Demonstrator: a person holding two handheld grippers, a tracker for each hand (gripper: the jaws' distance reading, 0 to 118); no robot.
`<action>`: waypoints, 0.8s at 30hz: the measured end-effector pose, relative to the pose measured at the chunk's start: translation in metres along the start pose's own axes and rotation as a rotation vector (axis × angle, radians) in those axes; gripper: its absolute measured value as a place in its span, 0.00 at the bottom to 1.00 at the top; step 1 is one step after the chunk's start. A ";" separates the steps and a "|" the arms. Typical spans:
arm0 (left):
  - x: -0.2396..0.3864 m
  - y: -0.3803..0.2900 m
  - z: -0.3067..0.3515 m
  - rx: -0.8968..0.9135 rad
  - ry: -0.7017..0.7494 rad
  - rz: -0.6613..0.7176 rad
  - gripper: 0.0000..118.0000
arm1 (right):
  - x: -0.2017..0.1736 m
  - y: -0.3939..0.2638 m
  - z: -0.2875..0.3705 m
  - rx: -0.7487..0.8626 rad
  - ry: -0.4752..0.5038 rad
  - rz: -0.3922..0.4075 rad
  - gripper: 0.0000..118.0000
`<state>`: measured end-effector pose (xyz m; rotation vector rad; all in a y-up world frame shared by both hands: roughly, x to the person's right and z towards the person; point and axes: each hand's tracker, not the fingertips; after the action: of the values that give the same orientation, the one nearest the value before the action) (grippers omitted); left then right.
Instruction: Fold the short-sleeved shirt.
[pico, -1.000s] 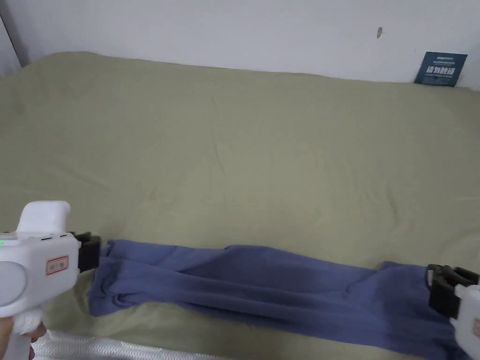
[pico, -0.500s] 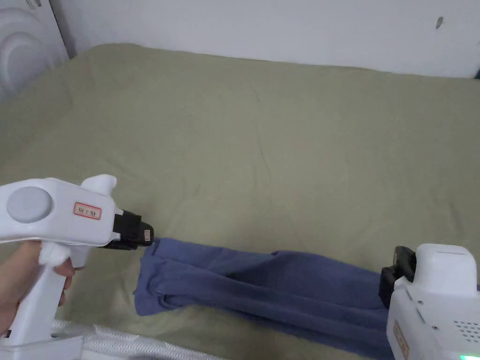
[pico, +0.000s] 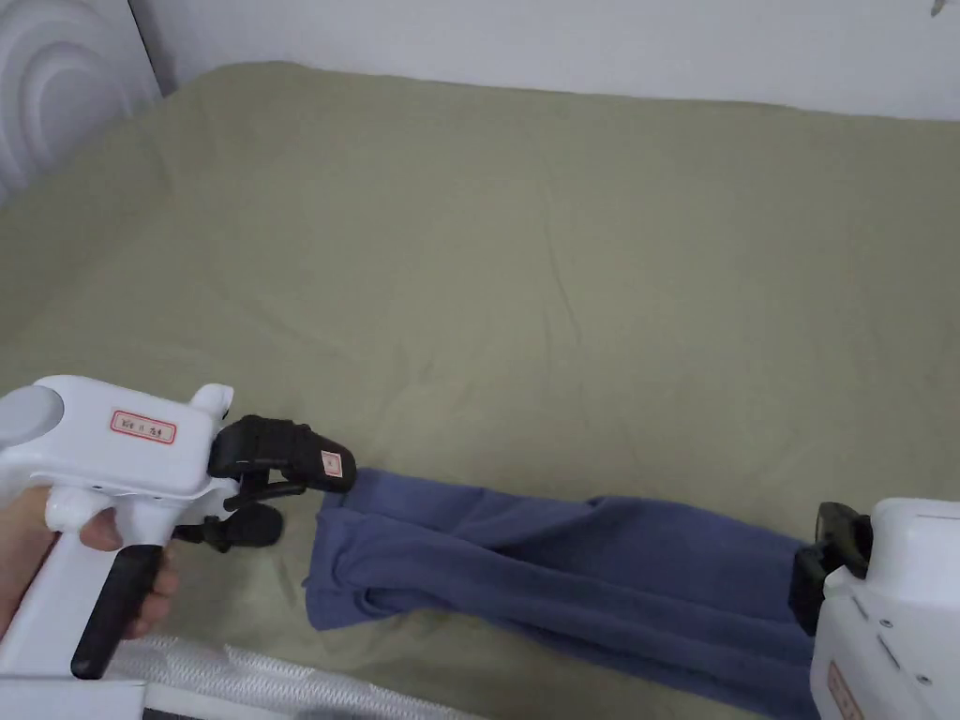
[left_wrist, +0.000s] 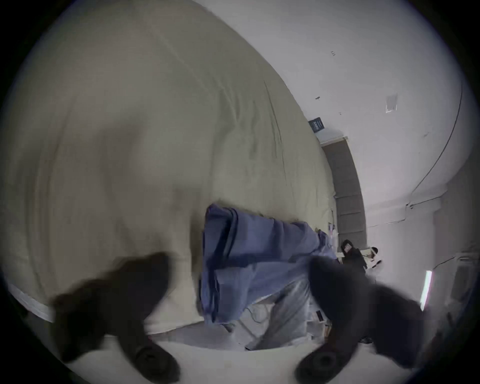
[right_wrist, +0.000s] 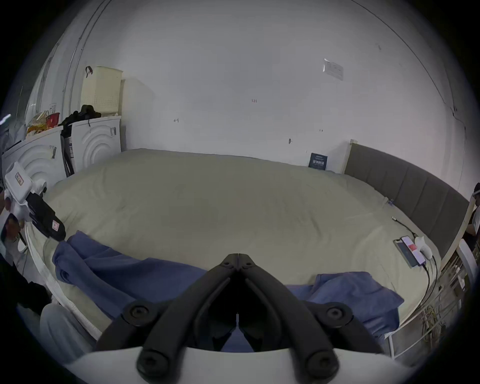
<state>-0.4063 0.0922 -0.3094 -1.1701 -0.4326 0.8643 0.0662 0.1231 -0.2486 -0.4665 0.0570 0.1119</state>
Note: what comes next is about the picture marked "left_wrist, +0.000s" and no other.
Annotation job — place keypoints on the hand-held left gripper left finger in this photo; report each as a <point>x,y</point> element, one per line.
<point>120,300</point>

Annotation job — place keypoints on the grey padded headboard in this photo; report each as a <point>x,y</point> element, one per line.
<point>347,191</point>

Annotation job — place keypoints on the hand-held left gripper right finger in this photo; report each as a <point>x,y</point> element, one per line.
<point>348,300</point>

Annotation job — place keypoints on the blue garment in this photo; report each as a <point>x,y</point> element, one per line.
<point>247,262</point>

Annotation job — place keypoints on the bed with beige sheet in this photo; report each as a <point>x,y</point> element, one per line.
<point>150,150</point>

